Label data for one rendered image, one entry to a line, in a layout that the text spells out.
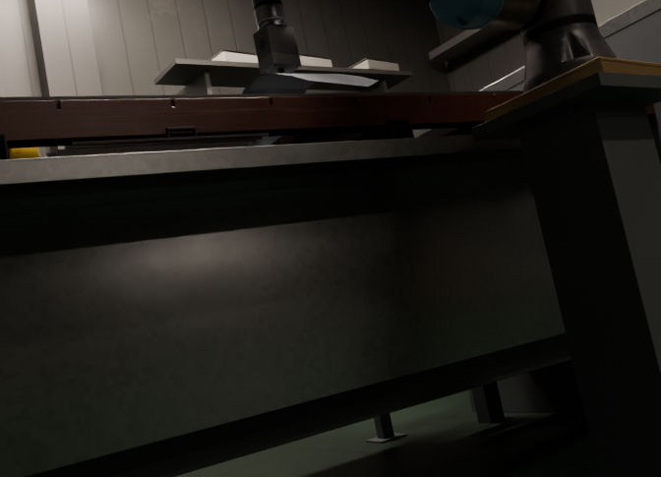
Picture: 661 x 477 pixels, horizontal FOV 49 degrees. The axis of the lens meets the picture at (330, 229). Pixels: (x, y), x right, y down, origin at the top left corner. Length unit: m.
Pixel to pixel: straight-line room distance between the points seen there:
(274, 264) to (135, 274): 0.23
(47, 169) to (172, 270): 0.27
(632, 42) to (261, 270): 1.26
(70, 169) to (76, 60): 3.57
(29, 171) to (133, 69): 3.85
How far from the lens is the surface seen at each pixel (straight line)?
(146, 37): 4.89
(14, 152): 1.34
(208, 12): 5.18
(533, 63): 1.21
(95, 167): 0.95
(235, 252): 1.15
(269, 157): 1.03
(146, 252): 1.10
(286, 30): 1.87
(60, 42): 4.51
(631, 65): 1.17
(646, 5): 2.06
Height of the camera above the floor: 0.42
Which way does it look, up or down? 7 degrees up
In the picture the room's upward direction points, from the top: 11 degrees counter-clockwise
